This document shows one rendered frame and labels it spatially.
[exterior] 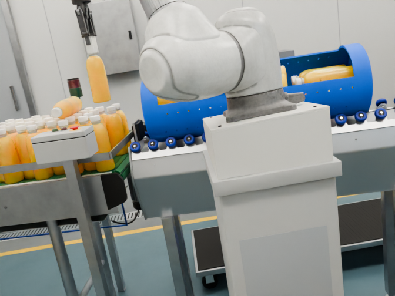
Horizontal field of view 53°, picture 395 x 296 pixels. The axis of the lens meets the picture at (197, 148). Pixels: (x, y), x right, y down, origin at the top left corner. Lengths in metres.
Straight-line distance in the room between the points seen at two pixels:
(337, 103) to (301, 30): 3.66
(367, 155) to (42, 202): 1.30
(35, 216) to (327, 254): 1.15
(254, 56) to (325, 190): 0.38
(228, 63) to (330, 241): 0.53
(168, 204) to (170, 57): 0.97
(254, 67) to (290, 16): 4.20
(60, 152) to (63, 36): 3.71
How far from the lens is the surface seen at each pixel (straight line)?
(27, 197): 1.74
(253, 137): 0.96
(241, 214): 1.02
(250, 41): 1.00
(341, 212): 2.74
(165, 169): 1.62
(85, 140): 1.44
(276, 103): 1.04
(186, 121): 1.56
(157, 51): 0.87
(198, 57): 0.87
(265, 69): 1.03
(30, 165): 1.71
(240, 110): 1.03
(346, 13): 5.42
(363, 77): 1.60
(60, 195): 1.68
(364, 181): 1.76
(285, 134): 0.98
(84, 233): 1.61
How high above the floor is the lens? 1.32
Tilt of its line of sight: 14 degrees down
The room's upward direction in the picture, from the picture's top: 9 degrees counter-clockwise
